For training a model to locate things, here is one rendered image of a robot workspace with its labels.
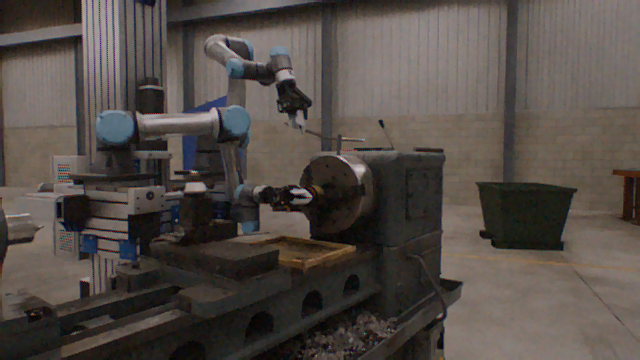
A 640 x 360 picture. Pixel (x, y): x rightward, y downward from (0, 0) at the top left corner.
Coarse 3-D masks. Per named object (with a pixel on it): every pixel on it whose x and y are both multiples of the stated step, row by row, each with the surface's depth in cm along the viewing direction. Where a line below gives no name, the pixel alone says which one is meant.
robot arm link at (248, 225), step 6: (240, 210) 171; (246, 210) 164; (252, 210) 164; (258, 210) 166; (240, 216) 168; (246, 216) 164; (252, 216) 164; (258, 216) 167; (240, 222) 171; (246, 222) 164; (252, 222) 165; (258, 222) 166; (246, 228) 165; (252, 228) 165; (258, 228) 167
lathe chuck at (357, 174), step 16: (320, 160) 167; (336, 160) 162; (352, 160) 164; (304, 176) 172; (336, 176) 162; (352, 176) 158; (368, 176) 162; (368, 192) 160; (304, 208) 173; (336, 208) 163; (352, 208) 158; (368, 208) 162; (336, 224) 163; (352, 224) 160
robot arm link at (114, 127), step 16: (112, 112) 137; (128, 112) 142; (192, 112) 154; (208, 112) 156; (224, 112) 155; (240, 112) 157; (96, 128) 136; (112, 128) 137; (128, 128) 139; (144, 128) 144; (160, 128) 146; (176, 128) 149; (192, 128) 152; (208, 128) 154; (224, 128) 155; (240, 128) 157; (112, 144) 139
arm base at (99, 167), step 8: (104, 152) 150; (112, 152) 150; (120, 152) 152; (128, 152) 155; (96, 160) 151; (104, 160) 149; (112, 160) 150; (120, 160) 151; (128, 160) 154; (96, 168) 149; (104, 168) 149; (112, 168) 149; (120, 168) 151; (128, 168) 153; (136, 168) 158
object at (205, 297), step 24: (120, 264) 122; (144, 264) 122; (168, 264) 117; (192, 288) 102; (216, 288) 102; (240, 288) 99; (264, 288) 105; (288, 288) 113; (192, 312) 95; (216, 312) 93
